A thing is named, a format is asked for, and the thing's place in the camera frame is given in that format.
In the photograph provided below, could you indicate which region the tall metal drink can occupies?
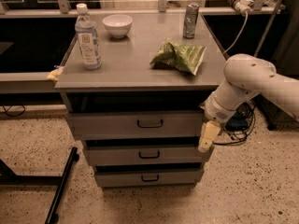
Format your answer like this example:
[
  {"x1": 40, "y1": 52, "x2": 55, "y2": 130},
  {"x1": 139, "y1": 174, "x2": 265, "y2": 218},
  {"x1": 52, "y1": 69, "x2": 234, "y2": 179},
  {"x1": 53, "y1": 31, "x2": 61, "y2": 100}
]
[{"x1": 183, "y1": 3, "x2": 199, "y2": 38}]

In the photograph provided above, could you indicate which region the white ceramic bowl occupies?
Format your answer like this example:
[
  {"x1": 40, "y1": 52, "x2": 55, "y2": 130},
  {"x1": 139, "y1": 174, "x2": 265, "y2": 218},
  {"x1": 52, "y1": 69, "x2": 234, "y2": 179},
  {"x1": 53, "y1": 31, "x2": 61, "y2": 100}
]
[{"x1": 103, "y1": 14, "x2": 133, "y2": 38}]

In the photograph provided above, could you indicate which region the black cable on floor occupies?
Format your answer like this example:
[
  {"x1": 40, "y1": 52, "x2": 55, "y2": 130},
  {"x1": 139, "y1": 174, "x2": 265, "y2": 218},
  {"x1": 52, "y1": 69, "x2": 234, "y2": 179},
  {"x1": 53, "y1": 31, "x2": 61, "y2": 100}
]
[{"x1": 0, "y1": 105, "x2": 26, "y2": 118}]

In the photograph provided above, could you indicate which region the white power cable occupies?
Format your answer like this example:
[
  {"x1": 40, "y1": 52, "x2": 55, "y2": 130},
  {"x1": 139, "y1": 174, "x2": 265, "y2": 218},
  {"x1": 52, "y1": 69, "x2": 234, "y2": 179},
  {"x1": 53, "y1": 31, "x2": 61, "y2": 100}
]
[{"x1": 221, "y1": 11, "x2": 249, "y2": 55}]

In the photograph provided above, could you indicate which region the grey bottom drawer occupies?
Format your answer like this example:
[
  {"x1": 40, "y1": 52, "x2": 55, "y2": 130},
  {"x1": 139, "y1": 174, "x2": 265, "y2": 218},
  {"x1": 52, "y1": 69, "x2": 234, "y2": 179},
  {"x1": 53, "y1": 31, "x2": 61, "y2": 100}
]
[{"x1": 95, "y1": 169, "x2": 204, "y2": 188}]

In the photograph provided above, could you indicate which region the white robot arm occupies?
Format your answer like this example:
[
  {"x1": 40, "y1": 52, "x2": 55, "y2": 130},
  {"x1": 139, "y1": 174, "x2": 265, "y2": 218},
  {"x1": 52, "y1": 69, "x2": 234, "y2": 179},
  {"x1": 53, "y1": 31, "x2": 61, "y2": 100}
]
[{"x1": 198, "y1": 54, "x2": 299, "y2": 153}]

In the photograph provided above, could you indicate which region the grey middle drawer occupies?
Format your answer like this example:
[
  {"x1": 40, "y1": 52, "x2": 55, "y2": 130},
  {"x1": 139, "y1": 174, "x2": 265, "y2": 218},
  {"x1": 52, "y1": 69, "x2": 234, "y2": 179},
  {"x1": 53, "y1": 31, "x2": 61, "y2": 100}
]
[{"x1": 83, "y1": 147, "x2": 213, "y2": 166}]

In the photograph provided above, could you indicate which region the black metal stand leg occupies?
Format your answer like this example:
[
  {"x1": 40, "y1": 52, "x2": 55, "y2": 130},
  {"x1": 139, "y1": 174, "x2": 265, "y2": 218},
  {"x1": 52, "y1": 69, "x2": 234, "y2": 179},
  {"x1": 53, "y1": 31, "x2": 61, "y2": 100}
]
[{"x1": 0, "y1": 147, "x2": 79, "y2": 224}]

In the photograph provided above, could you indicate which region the yellow sponge on ledge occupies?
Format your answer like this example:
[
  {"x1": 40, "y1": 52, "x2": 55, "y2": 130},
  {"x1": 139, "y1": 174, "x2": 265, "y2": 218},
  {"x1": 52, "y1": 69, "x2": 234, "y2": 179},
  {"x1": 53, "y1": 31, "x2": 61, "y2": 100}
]
[{"x1": 47, "y1": 67, "x2": 64, "y2": 82}]

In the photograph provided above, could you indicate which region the grey metal pole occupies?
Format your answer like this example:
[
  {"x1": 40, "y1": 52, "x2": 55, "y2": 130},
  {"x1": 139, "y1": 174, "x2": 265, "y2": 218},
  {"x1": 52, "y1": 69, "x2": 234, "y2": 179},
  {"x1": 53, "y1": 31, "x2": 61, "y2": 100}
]
[{"x1": 253, "y1": 0, "x2": 283, "y2": 57}]

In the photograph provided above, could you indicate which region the black cable bundle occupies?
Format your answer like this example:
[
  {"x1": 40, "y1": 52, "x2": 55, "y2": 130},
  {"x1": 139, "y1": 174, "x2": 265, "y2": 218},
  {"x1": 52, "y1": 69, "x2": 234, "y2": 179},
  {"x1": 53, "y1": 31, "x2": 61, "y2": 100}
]
[{"x1": 214, "y1": 100, "x2": 257, "y2": 147}]

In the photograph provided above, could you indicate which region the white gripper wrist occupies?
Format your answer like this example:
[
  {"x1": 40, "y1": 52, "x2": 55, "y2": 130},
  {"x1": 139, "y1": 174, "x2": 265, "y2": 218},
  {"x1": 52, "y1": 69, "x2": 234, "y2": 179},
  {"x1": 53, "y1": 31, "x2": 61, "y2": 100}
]
[{"x1": 198, "y1": 92, "x2": 235, "y2": 153}]

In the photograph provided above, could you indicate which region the clear plastic water bottle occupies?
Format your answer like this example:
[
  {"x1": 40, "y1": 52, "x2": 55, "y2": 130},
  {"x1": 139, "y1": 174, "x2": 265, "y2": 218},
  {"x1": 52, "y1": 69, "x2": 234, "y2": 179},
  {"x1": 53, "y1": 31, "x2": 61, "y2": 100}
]
[{"x1": 75, "y1": 3, "x2": 102, "y2": 70}]

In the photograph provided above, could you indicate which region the white plug adapter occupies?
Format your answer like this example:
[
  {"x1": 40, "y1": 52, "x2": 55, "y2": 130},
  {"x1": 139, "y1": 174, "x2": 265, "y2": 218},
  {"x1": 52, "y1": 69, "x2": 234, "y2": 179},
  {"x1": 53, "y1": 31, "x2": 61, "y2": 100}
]
[{"x1": 234, "y1": 0, "x2": 252, "y2": 15}]

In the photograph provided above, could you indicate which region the green chip bag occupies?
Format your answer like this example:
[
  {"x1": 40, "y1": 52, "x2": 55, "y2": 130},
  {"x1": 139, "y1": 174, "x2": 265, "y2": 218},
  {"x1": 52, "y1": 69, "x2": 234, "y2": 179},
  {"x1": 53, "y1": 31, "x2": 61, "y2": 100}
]
[{"x1": 149, "y1": 38, "x2": 206, "y2": 76}]

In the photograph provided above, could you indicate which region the grey top drawer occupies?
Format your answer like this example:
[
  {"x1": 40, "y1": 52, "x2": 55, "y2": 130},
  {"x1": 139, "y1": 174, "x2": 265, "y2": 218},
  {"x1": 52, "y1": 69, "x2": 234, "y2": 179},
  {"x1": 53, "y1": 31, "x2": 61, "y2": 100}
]
[{"x1": 66, "y1": 111, "x2": 203, "y2": 140}]

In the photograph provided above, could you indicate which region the grey drawer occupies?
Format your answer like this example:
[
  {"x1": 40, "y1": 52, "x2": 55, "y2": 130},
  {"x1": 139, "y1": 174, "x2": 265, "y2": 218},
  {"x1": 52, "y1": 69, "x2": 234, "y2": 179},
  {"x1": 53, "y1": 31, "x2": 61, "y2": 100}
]
[
  {"x1": 95, "y1": 169, "x2": 204, "y2": 188},
  {"x1": 66, "y1": 111, "x2": 203, "y2": 140},
  {"x1": 83, "y1": 147, "x2": 213, "y2": 166}
]

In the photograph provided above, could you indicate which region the grey drawer cabinet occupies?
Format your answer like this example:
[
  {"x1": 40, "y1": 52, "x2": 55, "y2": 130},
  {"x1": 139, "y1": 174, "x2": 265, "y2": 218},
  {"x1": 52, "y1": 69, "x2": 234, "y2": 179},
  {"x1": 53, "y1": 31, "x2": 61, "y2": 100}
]
[{"x1": 56, "y1": 12, "x2": 225, "y2": 177}]

